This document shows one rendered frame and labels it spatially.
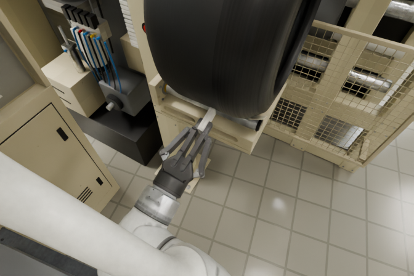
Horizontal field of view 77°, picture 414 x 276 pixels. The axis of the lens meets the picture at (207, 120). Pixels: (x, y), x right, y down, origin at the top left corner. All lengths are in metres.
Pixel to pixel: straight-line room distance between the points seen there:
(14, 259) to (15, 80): 0.53
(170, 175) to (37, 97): 0.60
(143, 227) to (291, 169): 1.35
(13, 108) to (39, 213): 0.71
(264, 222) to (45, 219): 1.39
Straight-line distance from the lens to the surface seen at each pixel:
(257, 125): 0.79
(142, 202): 0.60
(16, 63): 1.02
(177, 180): 0.60
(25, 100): 1.04
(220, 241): 1.58
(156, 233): 0.58
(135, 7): 0.88
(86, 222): 0.37
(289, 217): 1.68
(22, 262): 0.93
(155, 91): 0.87
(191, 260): 0.50
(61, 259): 1.01
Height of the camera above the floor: 1.54
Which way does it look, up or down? 53 degrees down
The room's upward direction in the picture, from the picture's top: straight up
